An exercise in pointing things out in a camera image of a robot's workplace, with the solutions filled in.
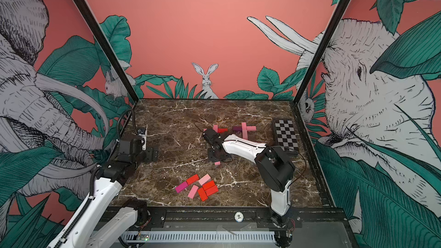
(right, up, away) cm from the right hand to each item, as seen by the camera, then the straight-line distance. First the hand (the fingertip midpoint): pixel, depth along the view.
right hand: (213, 156), depth 89 cm
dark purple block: (+14, +14, +18) cm, 26 cm away
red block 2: (-10, -11, -3) cm, 15 cm away
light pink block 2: (-4, -11, -4) cm, 12 cm away
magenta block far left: (-15, -13, -6) cm, 21 cm away
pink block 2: (+23, +14, +17) cm, 31 cm away
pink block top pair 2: (-6, +13, +16) cm, 21 cm away
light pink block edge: (+18, +14, +16) cm, 28 cm away
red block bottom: (-4, -16, -9) cm, 19 cm away
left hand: (-30, +8, -11) cm, 33 cm away
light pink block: (+18, +10, +14) cm, 25 cm away
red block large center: (-2, -13, -5) cm, 14 cm away
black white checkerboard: (+42, +10, +10) cm, 44 cm away
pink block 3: (-9, -15, -9) cm, 20 cm away
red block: (+3, +12, +15) cm, 20 cm away
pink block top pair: (0, +14, +19) cm, 24 cm away
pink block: (+2, -3, -3) cm, 4 cm away
